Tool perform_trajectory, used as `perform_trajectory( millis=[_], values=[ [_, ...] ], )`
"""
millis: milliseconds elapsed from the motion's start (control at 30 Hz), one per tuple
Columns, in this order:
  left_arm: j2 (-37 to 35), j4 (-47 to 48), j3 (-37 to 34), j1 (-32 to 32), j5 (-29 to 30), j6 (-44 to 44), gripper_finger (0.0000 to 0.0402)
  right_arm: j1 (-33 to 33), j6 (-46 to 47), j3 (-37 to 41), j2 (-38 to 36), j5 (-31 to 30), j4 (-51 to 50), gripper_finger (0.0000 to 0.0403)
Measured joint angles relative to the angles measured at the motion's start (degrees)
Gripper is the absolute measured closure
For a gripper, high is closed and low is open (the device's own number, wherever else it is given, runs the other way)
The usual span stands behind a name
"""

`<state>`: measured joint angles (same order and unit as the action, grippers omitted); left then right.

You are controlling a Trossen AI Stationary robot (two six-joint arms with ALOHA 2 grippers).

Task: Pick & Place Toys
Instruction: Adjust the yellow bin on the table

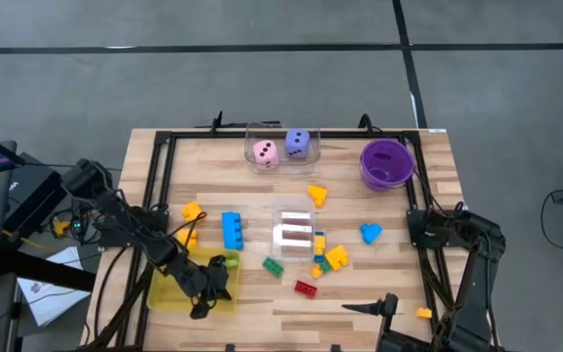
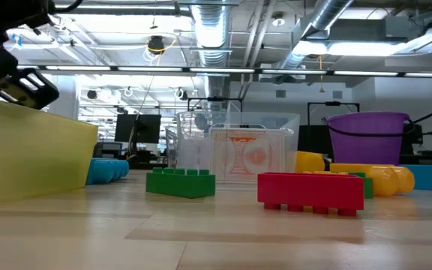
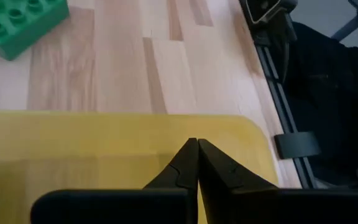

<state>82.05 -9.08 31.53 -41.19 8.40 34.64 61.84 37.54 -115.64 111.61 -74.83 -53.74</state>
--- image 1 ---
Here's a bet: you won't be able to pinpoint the blue heart-shaped block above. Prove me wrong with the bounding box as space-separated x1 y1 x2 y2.
359 222 384 245

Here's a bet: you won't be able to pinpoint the black power strip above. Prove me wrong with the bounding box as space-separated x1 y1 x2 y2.
69 198 85 244

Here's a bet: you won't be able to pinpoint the yellow toy block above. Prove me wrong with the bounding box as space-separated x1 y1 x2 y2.
324 244 351 272
176 228 199 250
181 200 205 224
306 184 328 208

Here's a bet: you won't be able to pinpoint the yellow translucent bin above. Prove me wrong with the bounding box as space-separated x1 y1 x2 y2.
146 247 242 314

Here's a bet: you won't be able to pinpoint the black box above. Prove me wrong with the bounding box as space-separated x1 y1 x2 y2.
1 152 67 236

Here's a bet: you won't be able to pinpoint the yellow plug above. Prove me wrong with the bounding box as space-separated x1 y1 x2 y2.
52 218 71 239

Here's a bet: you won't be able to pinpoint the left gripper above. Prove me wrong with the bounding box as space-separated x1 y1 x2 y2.
189 254 234 322

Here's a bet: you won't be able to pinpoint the pink foam dice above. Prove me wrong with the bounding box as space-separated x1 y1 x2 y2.
252 139 281 170

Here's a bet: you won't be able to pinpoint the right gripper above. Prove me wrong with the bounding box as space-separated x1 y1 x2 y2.
342 292 410 352

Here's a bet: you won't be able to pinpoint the clear plastic bin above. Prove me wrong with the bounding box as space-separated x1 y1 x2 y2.
244 119 323 176

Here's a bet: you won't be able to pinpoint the purple foam dice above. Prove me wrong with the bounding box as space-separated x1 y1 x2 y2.
283 127 312 159

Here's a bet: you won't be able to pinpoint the large blue toy block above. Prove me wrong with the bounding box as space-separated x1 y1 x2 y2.
220 210 245 252

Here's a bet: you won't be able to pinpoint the black metal table frame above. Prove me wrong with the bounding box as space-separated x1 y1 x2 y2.
83 127 500 352

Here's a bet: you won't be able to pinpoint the purple plastic bucket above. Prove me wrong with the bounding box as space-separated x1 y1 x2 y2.
359 138 416 193

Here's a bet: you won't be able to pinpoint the black beam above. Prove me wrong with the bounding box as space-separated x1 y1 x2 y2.
0 246 98 293

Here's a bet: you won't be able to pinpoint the white paper sheet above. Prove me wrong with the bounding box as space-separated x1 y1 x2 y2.
16 245 92 328

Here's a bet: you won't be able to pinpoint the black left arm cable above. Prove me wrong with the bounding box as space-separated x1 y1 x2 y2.
166 209 209 248

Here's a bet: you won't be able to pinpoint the dark green brick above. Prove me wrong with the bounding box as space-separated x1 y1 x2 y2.
261 257 285 279

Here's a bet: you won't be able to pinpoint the small clear plastic container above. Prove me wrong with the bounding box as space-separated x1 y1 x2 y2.
270 197 318 262

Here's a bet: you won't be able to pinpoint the red brick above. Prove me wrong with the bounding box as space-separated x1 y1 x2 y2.
293 280 319 300

